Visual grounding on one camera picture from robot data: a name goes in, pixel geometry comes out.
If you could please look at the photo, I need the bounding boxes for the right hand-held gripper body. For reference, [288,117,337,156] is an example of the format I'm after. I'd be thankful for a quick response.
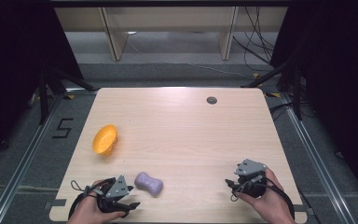
[233,158,269,199]

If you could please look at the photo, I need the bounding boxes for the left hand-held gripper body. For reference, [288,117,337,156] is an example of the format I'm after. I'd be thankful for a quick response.
[97,175,134,216]

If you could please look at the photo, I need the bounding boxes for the purple bone-shaped soap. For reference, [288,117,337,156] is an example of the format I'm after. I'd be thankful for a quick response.
[133,171,164,198]

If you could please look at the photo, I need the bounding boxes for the person's left hand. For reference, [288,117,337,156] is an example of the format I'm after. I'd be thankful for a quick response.
[66,179,127,224]

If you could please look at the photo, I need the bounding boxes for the person's right hand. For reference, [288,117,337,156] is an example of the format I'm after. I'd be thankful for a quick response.
[234,167,296,224]

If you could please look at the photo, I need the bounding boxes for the orange plastic bowl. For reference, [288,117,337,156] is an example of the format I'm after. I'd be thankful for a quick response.
[91,124,119,157]

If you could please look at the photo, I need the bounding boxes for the black metal stand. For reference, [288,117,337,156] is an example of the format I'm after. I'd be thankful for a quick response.
[241,57,304,121]
[36,64,98,126]

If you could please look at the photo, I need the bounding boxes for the dark curtain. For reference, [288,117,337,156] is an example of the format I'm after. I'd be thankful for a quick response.
[0,0,85,171]
[269,0,358,206]

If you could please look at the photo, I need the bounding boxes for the light wooden desk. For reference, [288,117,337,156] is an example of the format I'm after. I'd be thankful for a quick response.
[54,7,289,62]

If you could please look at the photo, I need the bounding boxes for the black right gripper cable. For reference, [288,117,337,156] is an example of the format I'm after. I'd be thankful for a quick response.
[229,181,296,220]

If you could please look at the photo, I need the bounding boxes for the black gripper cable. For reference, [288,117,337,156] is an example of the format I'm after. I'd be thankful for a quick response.
[67,176,117,220]
[229,181,296,220]

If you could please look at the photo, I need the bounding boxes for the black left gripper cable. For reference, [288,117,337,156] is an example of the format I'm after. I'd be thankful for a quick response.
[67,176,117,220]

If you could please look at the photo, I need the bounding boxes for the silver metal floor rail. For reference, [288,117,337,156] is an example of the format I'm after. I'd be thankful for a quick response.
[0,88,98,224]
[279,92,352,224]

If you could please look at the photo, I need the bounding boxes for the black floor cables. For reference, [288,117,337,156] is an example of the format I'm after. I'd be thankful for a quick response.
[268,98,315,123]

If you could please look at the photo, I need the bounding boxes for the bundle of black hanging cables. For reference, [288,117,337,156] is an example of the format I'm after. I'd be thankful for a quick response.
[232,7,282,73]

